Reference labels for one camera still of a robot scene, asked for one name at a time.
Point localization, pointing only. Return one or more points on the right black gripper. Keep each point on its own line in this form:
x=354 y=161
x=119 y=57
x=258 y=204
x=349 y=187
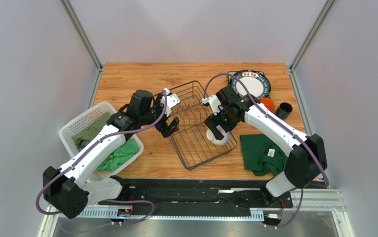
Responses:
x=218 y=119

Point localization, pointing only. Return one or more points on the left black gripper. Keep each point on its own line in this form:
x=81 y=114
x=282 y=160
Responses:
x=166 y=130

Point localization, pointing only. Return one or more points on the white ribbed bowl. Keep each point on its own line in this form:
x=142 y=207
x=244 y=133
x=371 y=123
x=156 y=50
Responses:
x=210 y=136

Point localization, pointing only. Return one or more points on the orange mug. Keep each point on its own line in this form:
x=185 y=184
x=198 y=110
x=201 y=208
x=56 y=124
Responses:
x=268 y=103

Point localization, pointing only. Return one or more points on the white green-rimmed round plate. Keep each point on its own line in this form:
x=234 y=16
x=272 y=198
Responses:
x=255 y=81

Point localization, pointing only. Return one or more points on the dark blue mug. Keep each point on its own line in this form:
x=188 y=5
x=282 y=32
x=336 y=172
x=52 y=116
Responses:
x=283 y=110

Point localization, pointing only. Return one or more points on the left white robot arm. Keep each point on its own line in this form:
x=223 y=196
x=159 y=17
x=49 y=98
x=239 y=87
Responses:
x=67 y=187

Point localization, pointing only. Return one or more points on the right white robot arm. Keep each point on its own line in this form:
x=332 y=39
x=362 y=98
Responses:
x=306 y=153

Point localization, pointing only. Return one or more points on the bright green towel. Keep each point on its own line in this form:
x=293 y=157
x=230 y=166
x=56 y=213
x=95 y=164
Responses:
x=119 y=156

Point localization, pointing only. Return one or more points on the dark green folded cloth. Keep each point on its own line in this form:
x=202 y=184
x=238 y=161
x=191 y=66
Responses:
x=261 y=155

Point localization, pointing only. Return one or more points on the white plastic basket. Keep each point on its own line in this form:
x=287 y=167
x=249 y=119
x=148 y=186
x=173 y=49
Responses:
x=69 y=131

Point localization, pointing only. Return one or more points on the black wire dish rack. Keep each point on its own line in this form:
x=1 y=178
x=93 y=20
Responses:
x=190 y=142

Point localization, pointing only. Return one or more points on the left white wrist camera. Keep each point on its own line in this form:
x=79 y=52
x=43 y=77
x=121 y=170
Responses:
x=170 y=101

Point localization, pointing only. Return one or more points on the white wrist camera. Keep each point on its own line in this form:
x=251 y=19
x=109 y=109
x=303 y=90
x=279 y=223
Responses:
x=170 y=101
x=213 y=102

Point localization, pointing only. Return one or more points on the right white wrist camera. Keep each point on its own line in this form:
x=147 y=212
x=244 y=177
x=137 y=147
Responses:
x=213 y=102

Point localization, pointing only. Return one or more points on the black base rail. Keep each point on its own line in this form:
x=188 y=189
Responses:
x=197 y=198

